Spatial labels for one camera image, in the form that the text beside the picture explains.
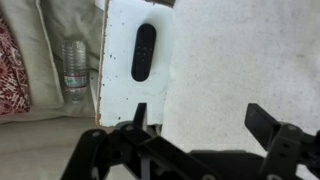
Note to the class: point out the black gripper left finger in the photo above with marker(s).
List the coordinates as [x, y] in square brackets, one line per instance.
[139, 119]

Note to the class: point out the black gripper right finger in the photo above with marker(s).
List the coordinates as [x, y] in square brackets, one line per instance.
[261, 125]

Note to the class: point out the black remote control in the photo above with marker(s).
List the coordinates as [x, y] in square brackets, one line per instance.
[143, 52]

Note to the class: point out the large white pillow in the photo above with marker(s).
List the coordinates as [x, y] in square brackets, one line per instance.
[230, 53]

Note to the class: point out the red and white patterned cloth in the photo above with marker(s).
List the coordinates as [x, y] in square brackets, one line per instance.
[14, 86]

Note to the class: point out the beige cushion under cloth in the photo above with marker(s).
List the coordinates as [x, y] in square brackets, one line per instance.
[26, 22]

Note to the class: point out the white wooden side table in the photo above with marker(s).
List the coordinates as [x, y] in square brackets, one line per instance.
[118, 94]

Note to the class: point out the clear plastic water bottle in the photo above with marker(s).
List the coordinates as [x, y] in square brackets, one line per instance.
[75, 69]

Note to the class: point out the cream fabric sofa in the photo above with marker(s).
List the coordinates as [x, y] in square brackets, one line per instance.
[37, 145]

